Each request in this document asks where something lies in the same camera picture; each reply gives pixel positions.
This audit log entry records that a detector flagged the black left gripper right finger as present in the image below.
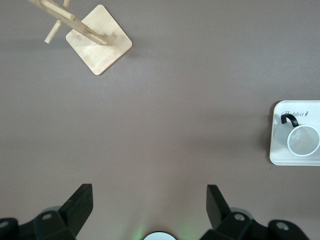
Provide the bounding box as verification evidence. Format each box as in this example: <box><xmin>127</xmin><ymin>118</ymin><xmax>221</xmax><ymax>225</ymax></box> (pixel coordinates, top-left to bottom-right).
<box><xmin>201</xmin><ymin>184</ymin><xmax>270</xmax><ymax>240</ymax></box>

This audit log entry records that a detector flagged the wooden cup rack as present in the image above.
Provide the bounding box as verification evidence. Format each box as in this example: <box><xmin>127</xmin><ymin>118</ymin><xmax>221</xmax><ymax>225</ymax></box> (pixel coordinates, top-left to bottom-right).
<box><xmin>26</xmin><ymin>0</ymin><xmax>133</xmax><ymax>76</ymax></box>

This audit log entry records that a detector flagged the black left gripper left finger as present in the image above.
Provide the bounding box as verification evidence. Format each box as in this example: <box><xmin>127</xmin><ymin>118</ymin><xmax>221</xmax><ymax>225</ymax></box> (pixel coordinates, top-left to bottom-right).
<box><xmin>32</xmin><ymin>183</ymin><xmax>94</xmax><ymax>240</ymax></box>

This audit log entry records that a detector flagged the white smiley mug black handle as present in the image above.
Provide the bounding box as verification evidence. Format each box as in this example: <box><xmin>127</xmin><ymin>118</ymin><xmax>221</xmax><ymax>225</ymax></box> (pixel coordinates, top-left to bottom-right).
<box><xmin>273</xmin><ymin>113</ymin><xmax>320</xmax><ymax>158</ymax></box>

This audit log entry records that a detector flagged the cream plastic tray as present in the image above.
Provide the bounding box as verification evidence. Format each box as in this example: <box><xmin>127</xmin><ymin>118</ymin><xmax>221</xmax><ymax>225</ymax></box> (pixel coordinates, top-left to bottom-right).
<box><xmin>269</xmin><ymin>99</ymin><xmax>320</xmax><ymax>166</ymax></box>

